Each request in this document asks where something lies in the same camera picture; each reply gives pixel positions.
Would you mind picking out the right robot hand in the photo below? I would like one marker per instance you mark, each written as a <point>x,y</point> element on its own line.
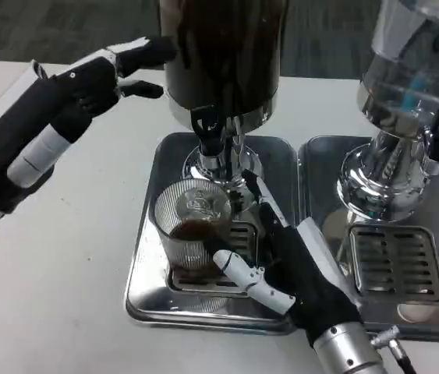
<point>309,284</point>

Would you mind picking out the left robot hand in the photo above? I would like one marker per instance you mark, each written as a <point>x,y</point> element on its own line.
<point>47,109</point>

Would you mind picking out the clear ribbed glass cup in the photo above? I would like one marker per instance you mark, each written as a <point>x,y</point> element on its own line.
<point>172,210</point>

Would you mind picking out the right silver robot forearm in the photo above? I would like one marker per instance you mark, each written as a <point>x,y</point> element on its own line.
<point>348,350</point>

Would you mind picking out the steel slotted drip grid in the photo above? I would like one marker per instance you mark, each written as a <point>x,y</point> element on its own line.
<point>188,281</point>
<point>398,265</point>

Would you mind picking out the steel drip tray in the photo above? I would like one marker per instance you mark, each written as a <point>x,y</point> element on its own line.
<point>320,175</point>
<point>281,175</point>

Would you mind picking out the dark drink dispenser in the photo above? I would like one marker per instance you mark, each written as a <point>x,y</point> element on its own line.
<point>223,58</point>

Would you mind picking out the clear drink dispenser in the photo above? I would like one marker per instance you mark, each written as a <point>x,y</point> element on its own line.
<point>398,58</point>

